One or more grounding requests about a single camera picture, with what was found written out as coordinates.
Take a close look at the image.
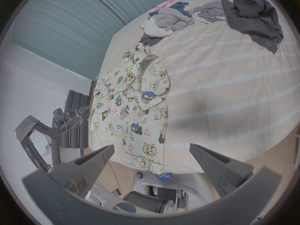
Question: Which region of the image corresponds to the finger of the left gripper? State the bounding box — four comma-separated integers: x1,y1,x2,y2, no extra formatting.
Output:
79,105,91,117

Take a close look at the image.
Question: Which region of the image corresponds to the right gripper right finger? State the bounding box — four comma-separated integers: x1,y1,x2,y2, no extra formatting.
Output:
189,143,254,200

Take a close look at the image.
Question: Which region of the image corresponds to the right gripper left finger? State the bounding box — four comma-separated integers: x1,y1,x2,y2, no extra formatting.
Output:
47,144,115,197

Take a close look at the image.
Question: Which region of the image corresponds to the white printed pyjama top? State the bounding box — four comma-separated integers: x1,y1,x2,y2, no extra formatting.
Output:
90,44,171,174

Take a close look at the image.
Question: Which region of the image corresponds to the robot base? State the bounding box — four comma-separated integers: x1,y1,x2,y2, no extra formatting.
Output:
84,171,217,216

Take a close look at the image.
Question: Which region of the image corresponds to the bed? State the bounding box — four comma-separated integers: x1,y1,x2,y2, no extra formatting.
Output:
89,0,300,176

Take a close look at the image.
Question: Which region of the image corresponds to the pile of clothes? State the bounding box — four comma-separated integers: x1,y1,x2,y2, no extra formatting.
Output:
139,0,195,47

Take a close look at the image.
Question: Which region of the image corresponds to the black chest of drawers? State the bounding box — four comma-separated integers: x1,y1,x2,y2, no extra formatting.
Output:
60,89,95,150

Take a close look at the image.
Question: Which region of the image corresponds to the black garment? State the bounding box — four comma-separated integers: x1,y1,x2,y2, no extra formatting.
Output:
221,0,284,55

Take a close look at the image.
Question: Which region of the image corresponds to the grey garment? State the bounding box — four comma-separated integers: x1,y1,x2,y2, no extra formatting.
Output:
193,1,227,24

